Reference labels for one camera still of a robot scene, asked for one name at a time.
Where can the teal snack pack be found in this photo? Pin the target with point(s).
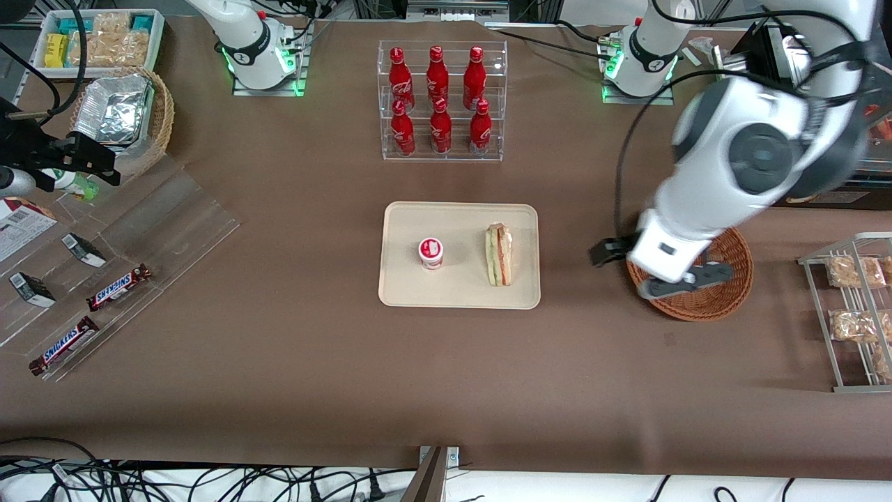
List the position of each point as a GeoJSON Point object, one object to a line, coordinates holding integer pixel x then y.
{"type": "Point", "coordinates": [73, 26]}
{"type": "Point", "coordinates": [142, 23]}

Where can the brown wicker basket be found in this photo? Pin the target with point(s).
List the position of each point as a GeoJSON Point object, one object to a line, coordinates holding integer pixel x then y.
{"type": "Point", "coordinates": [725, 300]}

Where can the yellow snack pack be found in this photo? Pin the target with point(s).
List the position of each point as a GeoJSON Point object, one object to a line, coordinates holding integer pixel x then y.
{"type": "Point", "coordinates": [56, 50]}

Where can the clear cracker snack bags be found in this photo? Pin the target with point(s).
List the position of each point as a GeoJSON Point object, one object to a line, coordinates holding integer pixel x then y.
{"type": "Point", "coordinates": [111, 45]}

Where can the brown table cover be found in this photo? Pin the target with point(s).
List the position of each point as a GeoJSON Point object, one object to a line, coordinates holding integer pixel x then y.
{"type": "Point", "coordinates": [279, 390]}

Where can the red food on stick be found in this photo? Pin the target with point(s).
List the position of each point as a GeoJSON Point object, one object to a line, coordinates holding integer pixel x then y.
{"type": "Point", "coordinates": [881, 125]}

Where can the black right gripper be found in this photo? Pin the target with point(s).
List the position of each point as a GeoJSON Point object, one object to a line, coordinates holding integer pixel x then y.
{"type": "Point", "coordinates": [22, 149]}

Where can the red cola bottle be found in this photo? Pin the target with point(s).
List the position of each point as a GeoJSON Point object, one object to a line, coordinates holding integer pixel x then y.
{"type": "Point", "coordinates": [437, 73]}
{"type": "Point", "coordinates": [402, 132]}
{"type": "Point", "coordinates": [400, 77]}
{"type": "Point", "coordinates": [440, 131]}
{"type": "Point", "coordinates": [480, 131]}
{"type": "Point", "coordinates": [474, 75]}

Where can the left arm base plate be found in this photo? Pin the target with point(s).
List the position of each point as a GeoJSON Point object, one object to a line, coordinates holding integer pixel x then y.
{"type": "Point", "coordinates": [637, 100]}

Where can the white plastic snack bin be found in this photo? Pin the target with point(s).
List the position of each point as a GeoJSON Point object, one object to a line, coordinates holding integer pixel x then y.
{"type": "Point", "coordinates": [159, 42]}

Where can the clear bag of pastry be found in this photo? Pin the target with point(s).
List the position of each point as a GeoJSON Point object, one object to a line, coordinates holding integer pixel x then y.
{"type": "Point", "coordinates": [883, 364]}
{"type": "Point", "coordinates": [854, 326]}
{"type": "Point", "coordinates": [854, 272]}

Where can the red white yogurt cup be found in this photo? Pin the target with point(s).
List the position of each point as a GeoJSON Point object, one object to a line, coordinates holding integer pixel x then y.
{"type": "Point", "coordinates": [431, 252]}

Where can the white paper strip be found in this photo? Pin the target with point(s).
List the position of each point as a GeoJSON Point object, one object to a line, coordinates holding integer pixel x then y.
{"type": "Point", "coordinates": [692, 57]}

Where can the crumpled clear plastic wrap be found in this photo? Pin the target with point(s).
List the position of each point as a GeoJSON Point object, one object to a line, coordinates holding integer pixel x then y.
{"type": "Point", "coordinates": [704, 45]}

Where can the clear acrylic bottle rack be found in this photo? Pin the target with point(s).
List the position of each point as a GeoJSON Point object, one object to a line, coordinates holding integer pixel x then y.
{"type": "Point", "coordinates": [502, 97]}

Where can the clear acrylic display shelf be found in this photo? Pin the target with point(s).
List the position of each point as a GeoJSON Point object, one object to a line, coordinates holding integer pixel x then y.
{"type": "Point", "coordinates": [174, 223]}

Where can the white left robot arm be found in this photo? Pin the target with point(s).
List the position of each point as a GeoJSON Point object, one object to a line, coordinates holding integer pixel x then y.
{"type": "Point", "coordinates": [752, 153]}

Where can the snickers chocolate bar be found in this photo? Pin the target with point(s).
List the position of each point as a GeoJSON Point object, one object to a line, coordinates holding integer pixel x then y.
{"type": "Point", "coordinates": [118, 287]}
{"type": "Point", "coordinates": [64, 345]}

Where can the aluminium table bracket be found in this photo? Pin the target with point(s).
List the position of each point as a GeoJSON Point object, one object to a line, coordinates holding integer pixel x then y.
{"type": "Point", "coordinates": [453, 457]}

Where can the printed barcode carton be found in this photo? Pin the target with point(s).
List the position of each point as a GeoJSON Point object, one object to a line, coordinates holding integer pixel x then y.
{"type": "Point", "coordinates": [21, 226]}

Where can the triangle sandwich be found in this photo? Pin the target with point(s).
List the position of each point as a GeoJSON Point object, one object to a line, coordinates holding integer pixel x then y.
{"type": "Point", "coordinates": [500, 254]}

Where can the black food warmer box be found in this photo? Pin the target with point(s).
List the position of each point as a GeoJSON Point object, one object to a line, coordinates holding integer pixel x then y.
{"type": "Point", "coordinates": [759, 49]}

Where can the dark metal post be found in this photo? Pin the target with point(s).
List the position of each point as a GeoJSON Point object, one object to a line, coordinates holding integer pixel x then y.
{"type": "Point", "coordinates": [426, 484]}

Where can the light wicker basket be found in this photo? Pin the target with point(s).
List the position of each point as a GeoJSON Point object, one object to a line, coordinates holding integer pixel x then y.
{"type": "Point", "coordinates": [162, 118]}

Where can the green white small bottle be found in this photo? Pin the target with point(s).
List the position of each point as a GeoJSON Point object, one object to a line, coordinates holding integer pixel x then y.
{"type": "Point", "coordinates": [73, 185]}

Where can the silver foil packs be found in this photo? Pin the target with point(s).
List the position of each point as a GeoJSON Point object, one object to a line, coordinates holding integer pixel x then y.
{"type": "Point", "coordinates": [115, 108]}

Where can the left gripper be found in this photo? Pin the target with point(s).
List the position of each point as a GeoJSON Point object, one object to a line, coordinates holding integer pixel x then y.
{"type": "Point", "coordinates": [617, 248]}

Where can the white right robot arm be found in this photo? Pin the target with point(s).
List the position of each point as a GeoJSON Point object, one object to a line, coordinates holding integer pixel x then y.
{"type": "Point", "coordinates": [244, 42]}

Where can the small black white box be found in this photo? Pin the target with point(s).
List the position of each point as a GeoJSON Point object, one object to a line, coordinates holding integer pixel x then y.
{"type": "Point", "coordinates": [31, 289]}
{"type": "Point", "coordinates": [85, 251]}

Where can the steel warmer pan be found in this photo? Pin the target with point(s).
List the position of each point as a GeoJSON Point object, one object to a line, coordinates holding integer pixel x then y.
{"type": "Point", "coordinates": [794, 54]}

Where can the beige plastic tray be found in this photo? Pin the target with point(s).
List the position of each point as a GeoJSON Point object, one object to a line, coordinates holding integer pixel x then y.
{"type": "Point", "coordinates": [453, 293]}

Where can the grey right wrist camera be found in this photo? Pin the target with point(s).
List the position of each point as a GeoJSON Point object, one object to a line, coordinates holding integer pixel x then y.
{"type": "Point", "coordinates": [14, 181]}

